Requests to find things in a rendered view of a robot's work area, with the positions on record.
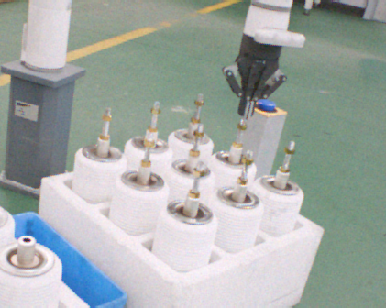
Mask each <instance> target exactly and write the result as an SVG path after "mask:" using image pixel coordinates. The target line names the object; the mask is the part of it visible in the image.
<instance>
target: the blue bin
mask: <svg viewBox="0 0 386 308"><path fill-rule="evenodd" d="M12 218H13V219H14V221H15V233H14V238H15V239H16V240H17V241H18V239H19V238H20V237H33V238H34V239H35V240H36V243H38V244H40V245H42V246H45V247H46V248H48V249H49V250H51V251H52V252H54V254H55V255H57V257H58V258H59V260H60V261H61V264H62V273H61V281H62V282H63V284H66V285H67V287H68V288H69V289H71V290H72V292H73V293H76V296H77V297H80V298H81V300H82V301H83V302H85V303H86V304H87V305H88V306H89V307H90V308H123V306H124V305H125V304H126V302H127V293H126V292H125V291H124V290H123V289H122V288H120V287H119V286H118V285H117V284H116V283H115V282H114V281H112V280H111V279H110V277H107V276H106V275H105V273H104V272H102V271H101V270H100V269H98V268H97V267H96V265H94V264H93V262H92V261H91V260H89V259H88V258H87V257H86V256H84V255H83V254H82V253H81V252H80V251H79V250H78V249H77V248H75V247H74V246H73V245H72V244H71V242H68V241H67V240H66V238H64V237H62V235H61V234H59V233H58V232H57V231H56V230H55V229H53V227H52V226H51V225H49V224H48V223H47V222H46V221H45V220H43V219H42V218H41V216H39V215H38V214H37V213H34V212H25V213H23V214H17V215H12Z"/></svg>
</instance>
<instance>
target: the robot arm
mask: <svg viewBox="0 0 386 308"><path fill-rule="evenodd" d="M71 5H72V0H29V10H28V22H27V23H26V24H24V29H23V40H22V51H21V63H20V65H23V66H25V67H26V68H28V69H29V70H31V71H34V72H43V73H59V72H63V71H64V65H65V58H66V51H67V44H68V37H69V22H70V13H71ZM291 6H292V0H252V1H251V4H250V7H249V11H248V14H247V17H246V24H245V27H244V30H243V33H242V40H241V44H240V47H239V53H238V56H237V58H236V59H235V63H234V64H233V65H230V66H229V67H227V66H225V67H223V68H222V73H223V74H224V75H225V77H226V81H227V82H228V84H229V86H230V87H231V91H232V92H233V93H234V94H235V95H236V96H237V97H240V100H239V108H238V110H237V111H238V114H239V116H240V118H241V119H242V120H249V119H250V117H251V116H253V114H254V111H255V107H256V103H257V101H258V100H260V99H264V100H266V99H267V98H268V97H269V95H272V94H273V92H275V91H276V90H277V88H278V87H280V86H281V84H282V83H285V81H286V80H287V76H286V75H284V74H282V73H281V71H280V70H279V67H280V64H279V58H280V55H281V51H282V47H283V46H287V47H294V48H303V44H304V40H305V38H304V36H303V35H300V34H296V33H292V32H290V31H287V27H288V23H289V16H290V9H291ZM237 70H238V72H239V76H240V78H241V89H240V87H239V84H238V82H237V80H236V78H235V77H237ZM270 77H271V79H270ZM267 80H269V81H268V82H267V83H265V82H266V81H267Z"/></svg>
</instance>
